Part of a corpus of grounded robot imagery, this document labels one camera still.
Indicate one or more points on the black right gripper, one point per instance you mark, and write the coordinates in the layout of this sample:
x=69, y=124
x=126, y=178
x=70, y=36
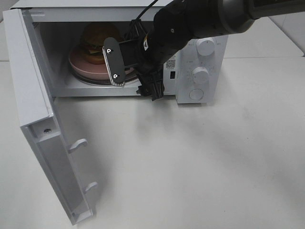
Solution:
x=150, y=53

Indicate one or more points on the round white door button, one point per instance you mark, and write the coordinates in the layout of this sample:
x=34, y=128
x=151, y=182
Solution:
x=196, y=94

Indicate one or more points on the white microwave knob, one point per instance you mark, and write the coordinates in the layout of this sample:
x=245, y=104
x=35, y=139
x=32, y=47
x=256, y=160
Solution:
x=205, y=46
x=200, y=75

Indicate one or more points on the burger with lettuce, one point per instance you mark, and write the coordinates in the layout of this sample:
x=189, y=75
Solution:
x=92, y=40

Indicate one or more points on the pink round plate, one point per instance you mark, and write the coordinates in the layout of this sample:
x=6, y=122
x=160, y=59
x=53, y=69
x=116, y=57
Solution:
x=86, y=69

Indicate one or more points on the white microwave door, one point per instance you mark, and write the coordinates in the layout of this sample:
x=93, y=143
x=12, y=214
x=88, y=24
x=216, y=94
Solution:
x=38, y=117

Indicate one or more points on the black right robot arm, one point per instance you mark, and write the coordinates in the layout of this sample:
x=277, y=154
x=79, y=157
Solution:
x=178, y=22

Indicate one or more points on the white warning label sticker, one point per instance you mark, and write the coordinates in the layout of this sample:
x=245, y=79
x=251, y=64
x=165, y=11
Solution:
x=171, y=63

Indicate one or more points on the glass microwave turntable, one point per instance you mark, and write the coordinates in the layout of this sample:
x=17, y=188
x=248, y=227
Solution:
x=129, y=77

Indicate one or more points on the white microwave oven body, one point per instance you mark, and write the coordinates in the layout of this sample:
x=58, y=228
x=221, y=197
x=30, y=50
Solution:
x=61, y=22

